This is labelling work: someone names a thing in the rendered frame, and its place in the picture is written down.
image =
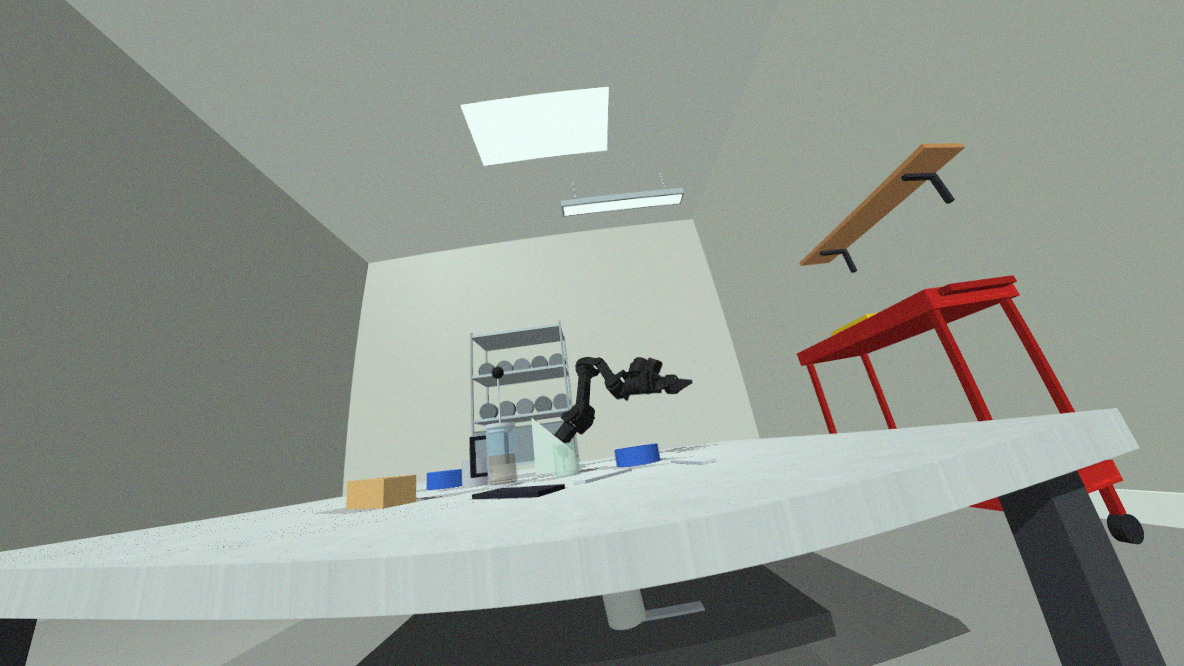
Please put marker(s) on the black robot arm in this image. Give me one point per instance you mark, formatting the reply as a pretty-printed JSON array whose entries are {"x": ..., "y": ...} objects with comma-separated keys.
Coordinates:
[{"x": 582, "y": 414}]

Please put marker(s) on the tan rectangular block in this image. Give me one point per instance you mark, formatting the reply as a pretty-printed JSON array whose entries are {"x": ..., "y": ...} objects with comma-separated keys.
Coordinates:
[{"x": 381, "y": 492}]

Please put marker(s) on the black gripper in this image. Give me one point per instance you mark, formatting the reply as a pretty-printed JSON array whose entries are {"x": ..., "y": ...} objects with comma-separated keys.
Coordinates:
[{"x": 650, "y": 382}]

